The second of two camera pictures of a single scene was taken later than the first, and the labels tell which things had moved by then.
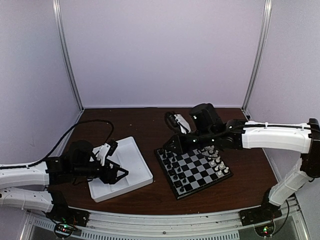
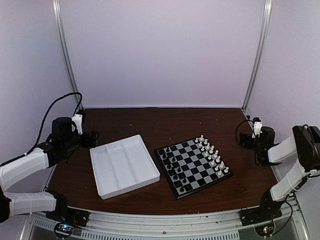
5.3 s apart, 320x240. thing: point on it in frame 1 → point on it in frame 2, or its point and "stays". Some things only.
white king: x=216 y=154 stays
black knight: x=178 y=184 stays
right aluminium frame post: x=261 y=46 stays
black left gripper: x=111 y=178 → x=86 y=143
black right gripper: x=178 y=149 → x=242 y=138
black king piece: x=172 y=172 stays
